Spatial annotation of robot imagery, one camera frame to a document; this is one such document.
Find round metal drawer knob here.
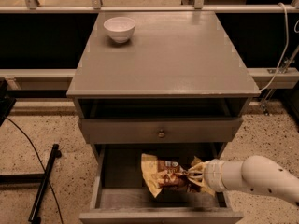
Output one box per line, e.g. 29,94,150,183
158,129,165,138

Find grey wooden drawer cabinet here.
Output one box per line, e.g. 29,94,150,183
65,10,261,224

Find closed top grey drawer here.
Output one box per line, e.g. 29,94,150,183
78,118,243,144

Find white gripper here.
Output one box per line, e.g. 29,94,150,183
187,159,226,192

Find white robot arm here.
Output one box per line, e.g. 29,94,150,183
186,156,299,206

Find brown chip bag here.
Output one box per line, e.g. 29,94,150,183
140,153,217,199

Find black metal stand base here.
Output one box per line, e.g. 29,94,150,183
0,144,62,224

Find dark object at left edge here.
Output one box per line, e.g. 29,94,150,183
0,80,16,126

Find metal railing frame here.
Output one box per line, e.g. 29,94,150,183
0,0,299,15

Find white ceramic bowl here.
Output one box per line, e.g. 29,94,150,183
104,17,135,44

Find black floor cable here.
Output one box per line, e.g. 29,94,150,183
6,117,64,224

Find white hanging cable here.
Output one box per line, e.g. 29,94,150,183
259,2,299,92

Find open middle grey drawer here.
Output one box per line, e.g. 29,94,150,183
79,144,243,224

